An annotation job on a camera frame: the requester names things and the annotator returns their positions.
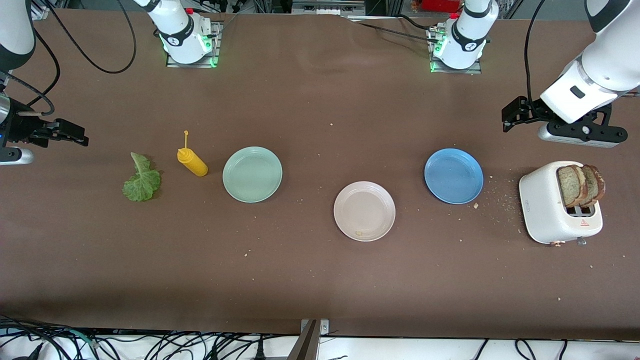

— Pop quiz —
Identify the brown crust bread slice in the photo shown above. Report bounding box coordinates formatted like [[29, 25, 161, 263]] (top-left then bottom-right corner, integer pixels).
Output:
[[580, 164, 606, 207], [556, 164, 587, 208]]

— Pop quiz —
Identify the yellow squeeze bottle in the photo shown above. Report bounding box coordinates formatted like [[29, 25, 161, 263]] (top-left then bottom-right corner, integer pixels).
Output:
[[177, 130, 209, 178]]

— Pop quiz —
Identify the blue plate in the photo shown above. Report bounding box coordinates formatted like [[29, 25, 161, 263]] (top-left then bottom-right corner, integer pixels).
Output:
[[424, 148, 485, 205]]

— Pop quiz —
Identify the beige plate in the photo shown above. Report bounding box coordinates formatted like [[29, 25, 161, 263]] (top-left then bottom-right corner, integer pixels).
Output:
[[333, 181, 396, 243]]

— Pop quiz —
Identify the pale green plate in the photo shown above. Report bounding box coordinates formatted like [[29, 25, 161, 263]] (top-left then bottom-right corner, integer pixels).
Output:
[[222, 146, 284, 204]]

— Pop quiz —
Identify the green lettuce leaf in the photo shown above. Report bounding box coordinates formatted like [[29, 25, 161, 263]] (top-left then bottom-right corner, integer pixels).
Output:
[[122, 152, 162, 203]]

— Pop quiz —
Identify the white toaster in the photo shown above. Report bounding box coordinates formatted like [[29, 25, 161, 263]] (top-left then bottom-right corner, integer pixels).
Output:
[[518, 160, 604, 247]]

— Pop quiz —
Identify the red box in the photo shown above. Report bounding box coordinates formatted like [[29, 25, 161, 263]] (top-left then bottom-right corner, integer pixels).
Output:
[[421, 0, 462, 13]]

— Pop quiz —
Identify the grey metal box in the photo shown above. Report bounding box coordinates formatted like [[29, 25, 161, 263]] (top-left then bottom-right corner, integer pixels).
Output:
[[291, 0, 367, 16]]

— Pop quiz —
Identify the dark grey metal bar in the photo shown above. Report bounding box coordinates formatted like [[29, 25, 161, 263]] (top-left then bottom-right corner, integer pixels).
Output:
[[287, 320, 321, 360]]

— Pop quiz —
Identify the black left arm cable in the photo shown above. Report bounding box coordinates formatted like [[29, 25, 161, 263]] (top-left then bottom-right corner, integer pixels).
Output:
[[523, 0, 546, 119]]

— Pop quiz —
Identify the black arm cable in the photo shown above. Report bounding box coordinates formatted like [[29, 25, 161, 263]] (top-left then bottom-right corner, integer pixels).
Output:
[[523, 0, 546, 119], [0, 0, 137, 116]]

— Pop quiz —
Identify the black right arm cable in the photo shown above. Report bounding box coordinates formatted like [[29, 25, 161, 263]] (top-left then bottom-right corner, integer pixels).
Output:
[[0, 0, 137, 116]]

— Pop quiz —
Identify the black base cable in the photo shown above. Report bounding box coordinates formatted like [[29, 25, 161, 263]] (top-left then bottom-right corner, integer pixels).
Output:
[[342, 14, 441, 46]]

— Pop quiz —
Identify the silver table bracket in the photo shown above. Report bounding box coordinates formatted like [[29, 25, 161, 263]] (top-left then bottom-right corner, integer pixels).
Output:
[[301, 319, 330, 336]]

